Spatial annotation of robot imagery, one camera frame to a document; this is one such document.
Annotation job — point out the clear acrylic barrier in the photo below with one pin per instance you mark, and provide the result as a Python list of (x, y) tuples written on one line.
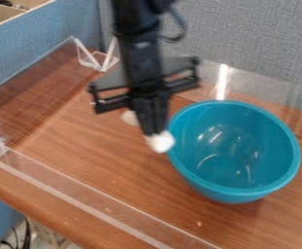
[(228, 83), (149, 229)]

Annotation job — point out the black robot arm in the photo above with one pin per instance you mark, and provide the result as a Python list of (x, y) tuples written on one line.
[(137, 22)]

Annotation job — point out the clear acrylic front barrier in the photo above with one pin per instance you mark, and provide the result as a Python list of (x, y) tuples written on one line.
[(149, 229)]

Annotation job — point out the blue plastic bowl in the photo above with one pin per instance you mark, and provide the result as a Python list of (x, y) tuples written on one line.
[(236, 152)]

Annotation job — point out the white brown plush mushroom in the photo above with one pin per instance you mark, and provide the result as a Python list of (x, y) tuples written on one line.
[(159, 142)]

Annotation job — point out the clear acrylic back barrier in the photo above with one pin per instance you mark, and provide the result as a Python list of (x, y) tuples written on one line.
[(228, 83)]

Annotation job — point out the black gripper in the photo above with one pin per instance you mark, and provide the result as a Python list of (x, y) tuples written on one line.
[(144, 76)]

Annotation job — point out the wooden shelf box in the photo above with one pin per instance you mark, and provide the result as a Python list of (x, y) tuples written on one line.
[(15, 8)]

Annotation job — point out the clear acrylic corner bracket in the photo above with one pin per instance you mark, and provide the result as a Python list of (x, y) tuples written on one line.
[(96, 60)]

